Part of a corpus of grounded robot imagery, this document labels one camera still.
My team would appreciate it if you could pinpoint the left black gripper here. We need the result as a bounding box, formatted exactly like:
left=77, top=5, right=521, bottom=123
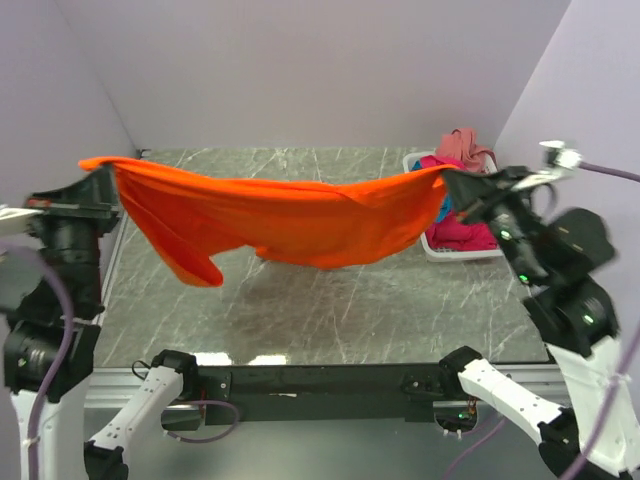
left=22, top=159, right=121, bottom=308

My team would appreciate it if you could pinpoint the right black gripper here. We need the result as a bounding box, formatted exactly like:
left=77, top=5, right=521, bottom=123
left=437, top=160, right=544, bottom=281

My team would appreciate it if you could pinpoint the orange t shirt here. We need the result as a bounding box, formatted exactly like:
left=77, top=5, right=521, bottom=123
left=79, top=157, right=448, bottom=287

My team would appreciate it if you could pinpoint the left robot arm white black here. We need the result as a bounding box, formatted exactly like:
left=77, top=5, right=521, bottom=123
left=1, top=167, right=200, bottom=479

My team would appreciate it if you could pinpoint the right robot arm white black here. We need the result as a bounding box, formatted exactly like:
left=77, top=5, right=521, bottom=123
left=438, top=168, right=639, bottom=479

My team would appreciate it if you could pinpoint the teal blue t shirt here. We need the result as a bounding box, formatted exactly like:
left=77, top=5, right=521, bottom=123
left=434, top=195, right=453, bottom=223

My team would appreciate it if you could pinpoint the magenta t shirt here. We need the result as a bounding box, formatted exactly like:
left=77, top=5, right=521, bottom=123
left=418, top=154, right=499, bottom=251

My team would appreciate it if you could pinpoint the dusty pink t shirt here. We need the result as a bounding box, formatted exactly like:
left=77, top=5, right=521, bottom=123
left=435, top=128, right=496, bottom=173

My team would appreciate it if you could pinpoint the white plastic laundry basket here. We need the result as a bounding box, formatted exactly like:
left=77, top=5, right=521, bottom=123
left=402, top=150, right=505, bottom=264

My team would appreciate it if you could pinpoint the black base crossbar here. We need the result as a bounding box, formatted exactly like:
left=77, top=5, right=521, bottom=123
left=179, top=363, right=468, bottom=422

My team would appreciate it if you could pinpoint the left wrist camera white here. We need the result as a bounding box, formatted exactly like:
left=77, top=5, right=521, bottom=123
left=0, top=205, right=41, bottom=237

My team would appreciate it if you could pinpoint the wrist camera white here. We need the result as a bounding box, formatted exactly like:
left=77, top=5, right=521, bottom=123
left=0, top=205, right=41, bottom=237
left=511, top=140, right=582, bottom=192

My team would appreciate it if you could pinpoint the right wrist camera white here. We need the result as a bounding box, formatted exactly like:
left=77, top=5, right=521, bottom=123
left=511, top=140, right=582, bottom=192

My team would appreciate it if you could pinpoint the aluminium rail frame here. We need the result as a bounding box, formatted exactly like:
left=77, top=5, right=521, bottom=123
left=84, top=364, right=570, bottom=410

